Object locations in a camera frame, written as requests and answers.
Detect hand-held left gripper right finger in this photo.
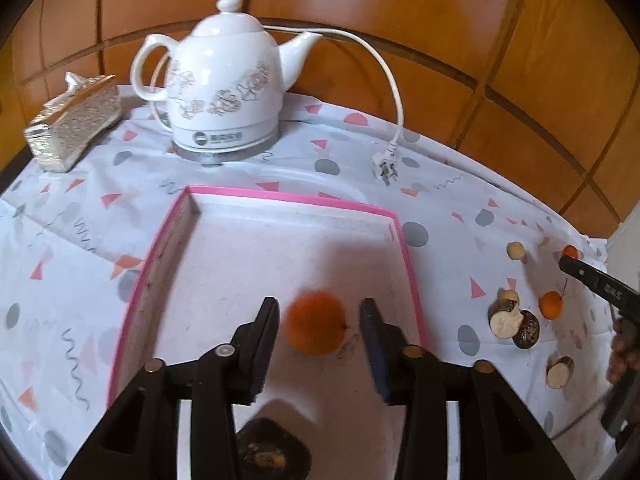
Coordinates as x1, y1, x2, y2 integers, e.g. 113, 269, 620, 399
360, 298, 576, 480

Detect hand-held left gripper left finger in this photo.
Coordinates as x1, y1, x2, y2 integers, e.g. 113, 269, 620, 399
62, 297, 280, 480

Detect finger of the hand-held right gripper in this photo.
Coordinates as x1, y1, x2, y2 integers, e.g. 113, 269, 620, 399
558, 255, 632, 308

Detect mandarin with stem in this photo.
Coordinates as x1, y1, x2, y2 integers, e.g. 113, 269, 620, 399
538, 280, 568, 321

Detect round orange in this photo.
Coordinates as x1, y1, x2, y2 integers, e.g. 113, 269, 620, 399
286, 291, 348, 357

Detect dark brown fruit shell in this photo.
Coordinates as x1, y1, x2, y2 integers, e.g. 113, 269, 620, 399
512, 311, 541, 350

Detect dark brown fruit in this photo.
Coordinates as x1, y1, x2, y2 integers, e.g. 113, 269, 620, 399
235, 417, 312, 480

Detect cut wooden mushroom piece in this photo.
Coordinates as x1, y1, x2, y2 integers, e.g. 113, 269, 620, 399
490, 307, 523, 339

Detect pink-rimmed white tray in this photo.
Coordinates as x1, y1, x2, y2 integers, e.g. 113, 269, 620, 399
106, 185, 431, 480

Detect person's right hand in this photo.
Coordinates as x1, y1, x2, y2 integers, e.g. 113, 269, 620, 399
606, 319, 640, 385

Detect beige cut fruit piece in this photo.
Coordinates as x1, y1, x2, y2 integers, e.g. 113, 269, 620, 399
546, 356, 575, 390

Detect silver kettle base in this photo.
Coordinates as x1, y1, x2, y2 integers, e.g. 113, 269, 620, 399
172, 130, 281, 165

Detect white patterned tablecloth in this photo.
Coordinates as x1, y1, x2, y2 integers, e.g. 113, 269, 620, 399
0, 91, 621, 480

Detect white ceramic electric kettle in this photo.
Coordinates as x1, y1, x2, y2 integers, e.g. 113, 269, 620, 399
130, 0, 325, 150

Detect silver ornate tissue box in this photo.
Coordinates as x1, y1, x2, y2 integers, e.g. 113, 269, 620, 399
23, 72, 123, 174

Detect white power cord with plug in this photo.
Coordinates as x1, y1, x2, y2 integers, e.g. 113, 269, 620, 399
262, 24, 407, 187

